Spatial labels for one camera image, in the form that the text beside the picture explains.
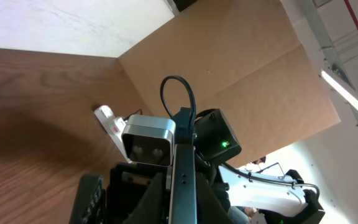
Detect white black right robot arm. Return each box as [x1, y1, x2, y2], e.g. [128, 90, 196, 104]
[95, 106, 325, 223]

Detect brown cardboard side panel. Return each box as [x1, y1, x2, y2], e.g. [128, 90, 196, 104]
[119, 0, 340, 167]

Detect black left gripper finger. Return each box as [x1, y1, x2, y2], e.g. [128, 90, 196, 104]
[68, 174, 106, 224]

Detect black USB charging cable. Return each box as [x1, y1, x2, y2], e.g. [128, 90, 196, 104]
[123, 108, 144, 121]

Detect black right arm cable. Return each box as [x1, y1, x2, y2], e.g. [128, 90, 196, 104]
[159, 75, 321, 200]

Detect white USB charger adapter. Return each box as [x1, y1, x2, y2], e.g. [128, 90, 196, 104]
[111, 117, 127, 136]

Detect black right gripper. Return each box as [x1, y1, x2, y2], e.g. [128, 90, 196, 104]
[106, 108, 231, 223]

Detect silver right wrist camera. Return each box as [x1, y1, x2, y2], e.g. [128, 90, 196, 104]
[121, 114, 176, 167]

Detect ceiling fluorescent light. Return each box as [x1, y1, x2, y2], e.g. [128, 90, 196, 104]
[320, 70, 358, 111]

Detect white power strip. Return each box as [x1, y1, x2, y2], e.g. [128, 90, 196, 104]
[94, 105, 132, 164]

